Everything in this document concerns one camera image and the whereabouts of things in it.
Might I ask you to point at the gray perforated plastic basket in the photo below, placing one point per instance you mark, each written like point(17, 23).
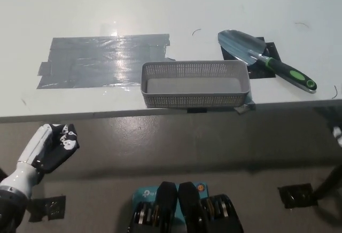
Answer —
point(195, 98)

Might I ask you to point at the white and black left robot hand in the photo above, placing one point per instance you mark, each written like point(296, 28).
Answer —
point(40, 143)

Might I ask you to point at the small gray tape piece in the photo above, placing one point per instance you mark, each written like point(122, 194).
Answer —
point(244, 108)

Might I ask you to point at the black table leg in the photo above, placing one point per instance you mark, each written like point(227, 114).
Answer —
point(2, 174)
point(330, 182)

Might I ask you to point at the black robot body teal top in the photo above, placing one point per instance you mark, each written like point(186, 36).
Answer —
point(167, 203)

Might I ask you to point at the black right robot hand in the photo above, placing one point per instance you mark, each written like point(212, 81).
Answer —
point(338, 136)

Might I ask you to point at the large gray duct tape patch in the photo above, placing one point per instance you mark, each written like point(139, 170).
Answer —
point(93, 62)

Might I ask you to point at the black tape patch on desk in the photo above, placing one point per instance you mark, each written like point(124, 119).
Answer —
point(263, 72)

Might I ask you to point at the black floor tape patch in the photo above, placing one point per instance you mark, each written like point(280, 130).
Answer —
point(48, 207)
point(295, 195)

